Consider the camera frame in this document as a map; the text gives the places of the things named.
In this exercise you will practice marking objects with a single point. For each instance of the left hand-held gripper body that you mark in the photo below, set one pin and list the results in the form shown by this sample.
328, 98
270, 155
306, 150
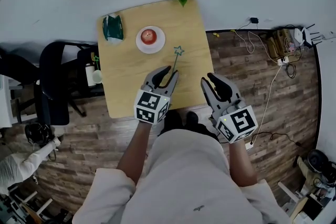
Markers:
151, 106

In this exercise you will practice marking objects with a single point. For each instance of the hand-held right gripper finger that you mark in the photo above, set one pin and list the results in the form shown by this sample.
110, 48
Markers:
210, 98
227, 87

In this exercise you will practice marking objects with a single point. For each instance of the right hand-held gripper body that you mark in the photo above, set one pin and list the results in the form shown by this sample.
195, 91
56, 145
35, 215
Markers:
239, 123

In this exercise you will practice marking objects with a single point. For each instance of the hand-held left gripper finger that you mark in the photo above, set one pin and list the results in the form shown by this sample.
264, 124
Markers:
173, 84
157, 74

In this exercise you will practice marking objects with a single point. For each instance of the blue star wand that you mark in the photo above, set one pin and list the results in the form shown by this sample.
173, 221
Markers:
179, 50

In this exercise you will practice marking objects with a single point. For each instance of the person's right forearm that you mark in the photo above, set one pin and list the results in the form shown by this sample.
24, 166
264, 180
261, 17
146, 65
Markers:
242, 162

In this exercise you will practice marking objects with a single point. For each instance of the person's left forearm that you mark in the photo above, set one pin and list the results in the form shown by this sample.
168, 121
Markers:
135, 149

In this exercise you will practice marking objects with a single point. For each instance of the green star-shaped wand stick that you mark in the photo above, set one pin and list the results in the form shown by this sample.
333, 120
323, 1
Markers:
96, 58

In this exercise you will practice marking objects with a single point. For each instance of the person's black shoe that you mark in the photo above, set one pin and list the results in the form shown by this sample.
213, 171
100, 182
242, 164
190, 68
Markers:
172, 119
193, 118

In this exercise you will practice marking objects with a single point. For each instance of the white plate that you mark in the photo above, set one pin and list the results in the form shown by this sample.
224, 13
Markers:
143, 47

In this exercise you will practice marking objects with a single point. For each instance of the red apple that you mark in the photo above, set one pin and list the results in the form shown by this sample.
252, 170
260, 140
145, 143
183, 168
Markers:
148, 36

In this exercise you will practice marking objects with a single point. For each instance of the white mug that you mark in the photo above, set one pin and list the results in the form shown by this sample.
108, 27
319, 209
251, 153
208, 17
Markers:
97, 76

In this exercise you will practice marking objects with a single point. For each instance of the white power strip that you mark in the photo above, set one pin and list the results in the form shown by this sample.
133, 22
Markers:
282, 60

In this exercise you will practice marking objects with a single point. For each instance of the green snack bag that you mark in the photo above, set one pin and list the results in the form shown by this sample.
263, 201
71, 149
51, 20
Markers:
113, 29

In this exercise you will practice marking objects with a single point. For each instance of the white bottle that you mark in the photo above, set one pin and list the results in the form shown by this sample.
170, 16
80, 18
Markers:
90, 74

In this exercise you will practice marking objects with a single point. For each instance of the cardboard box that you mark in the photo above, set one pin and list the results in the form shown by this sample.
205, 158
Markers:
278, 43

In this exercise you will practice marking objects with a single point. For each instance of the black power adapter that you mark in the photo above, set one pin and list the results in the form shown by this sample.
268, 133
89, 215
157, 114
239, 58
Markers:
254, 20

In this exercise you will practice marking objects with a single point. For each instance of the person's white shirt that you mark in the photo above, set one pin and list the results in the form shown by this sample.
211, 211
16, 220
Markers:
183, 181

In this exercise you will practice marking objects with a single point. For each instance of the white router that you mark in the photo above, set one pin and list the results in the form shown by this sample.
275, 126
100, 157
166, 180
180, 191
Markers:
304, 35

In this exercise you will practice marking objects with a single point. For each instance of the black office chair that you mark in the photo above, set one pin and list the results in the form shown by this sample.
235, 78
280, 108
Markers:
53, 78

